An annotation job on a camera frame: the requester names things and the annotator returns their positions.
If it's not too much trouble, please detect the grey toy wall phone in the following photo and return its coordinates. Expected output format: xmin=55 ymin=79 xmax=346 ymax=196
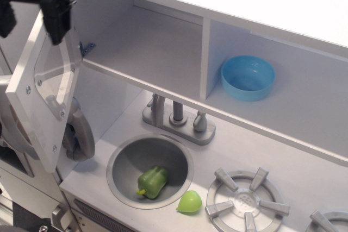
xmin=62 ymin=97 xmax=95 ymax=162

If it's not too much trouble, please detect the white microwave door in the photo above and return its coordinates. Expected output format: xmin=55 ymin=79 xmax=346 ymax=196
xmin=5 ymin=11 xmax=83 ymax=172

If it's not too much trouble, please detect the blue plastic bowl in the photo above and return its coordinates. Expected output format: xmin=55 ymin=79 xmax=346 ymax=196
xmin=221 ymin=55 xmax=276 ymax=102

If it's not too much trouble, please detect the silver round sink basin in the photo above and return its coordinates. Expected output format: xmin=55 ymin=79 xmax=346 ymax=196
xmin=106 ymin=134 xmax=194 ymax=209

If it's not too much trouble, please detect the light green toy pear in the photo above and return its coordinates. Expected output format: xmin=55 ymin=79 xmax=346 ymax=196
xmin=176 ymin=190 xmax=202 ymax=214

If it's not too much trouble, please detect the dark oven vent grille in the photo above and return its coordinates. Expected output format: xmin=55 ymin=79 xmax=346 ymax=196
xmin=74 ymin=199 xmax=133 ymax=232

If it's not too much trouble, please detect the green toy bell pepper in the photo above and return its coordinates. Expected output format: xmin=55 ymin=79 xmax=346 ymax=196
xmin=135 ymin=166 xmax=168 ymax=199

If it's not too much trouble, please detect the grey toy faucet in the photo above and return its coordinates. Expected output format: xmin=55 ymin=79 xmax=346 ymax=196
xmin=142 ymin=93 xmax=216 ymax=146

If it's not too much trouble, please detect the grey toy stove burner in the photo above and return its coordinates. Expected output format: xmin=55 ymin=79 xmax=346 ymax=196
xmin=205 ymin=167 xmax=290 ymax=231

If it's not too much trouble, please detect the white toy kitchen shelf unit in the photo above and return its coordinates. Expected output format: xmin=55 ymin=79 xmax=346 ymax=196
xmin=74 ymin=0 xmax=347 ymax=166

